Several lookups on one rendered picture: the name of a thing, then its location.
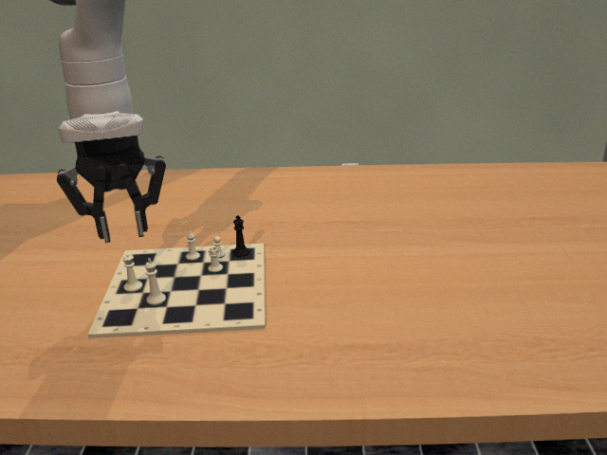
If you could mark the chessboard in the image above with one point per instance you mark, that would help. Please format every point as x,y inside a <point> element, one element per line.
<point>197,300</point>

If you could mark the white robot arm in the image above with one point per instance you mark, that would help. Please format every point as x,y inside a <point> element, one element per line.
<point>97,93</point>

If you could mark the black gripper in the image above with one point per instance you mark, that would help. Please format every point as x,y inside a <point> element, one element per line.
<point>112,164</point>

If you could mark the black chess piece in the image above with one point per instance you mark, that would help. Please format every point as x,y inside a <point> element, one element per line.
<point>240,250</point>

